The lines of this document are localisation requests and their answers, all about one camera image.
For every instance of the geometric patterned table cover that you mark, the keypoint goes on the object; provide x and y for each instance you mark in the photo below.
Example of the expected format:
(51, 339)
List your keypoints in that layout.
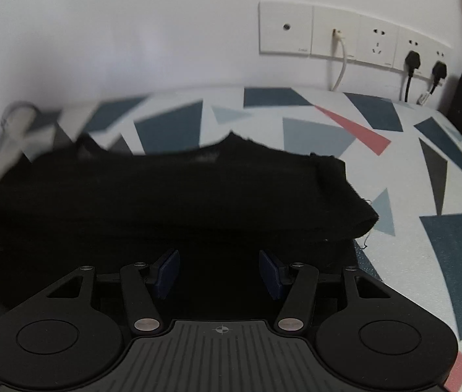
(398, 196)

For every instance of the white wall socket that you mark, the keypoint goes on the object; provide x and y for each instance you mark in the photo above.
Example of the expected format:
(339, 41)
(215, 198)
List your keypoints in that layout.
(410, 41)
(441, 51)
(377, 41)

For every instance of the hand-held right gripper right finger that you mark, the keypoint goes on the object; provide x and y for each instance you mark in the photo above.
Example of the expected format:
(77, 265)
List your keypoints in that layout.
(269, 273)

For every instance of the black sweater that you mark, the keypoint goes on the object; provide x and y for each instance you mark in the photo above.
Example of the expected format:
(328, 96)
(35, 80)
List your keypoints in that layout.
(173, 196)

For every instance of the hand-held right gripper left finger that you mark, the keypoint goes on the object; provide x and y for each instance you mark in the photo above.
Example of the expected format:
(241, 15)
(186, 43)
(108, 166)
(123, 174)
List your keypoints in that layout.
(167, 271)

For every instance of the white wall power sockets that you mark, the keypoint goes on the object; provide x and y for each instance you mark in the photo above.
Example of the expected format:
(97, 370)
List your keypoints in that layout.
(286, 28)

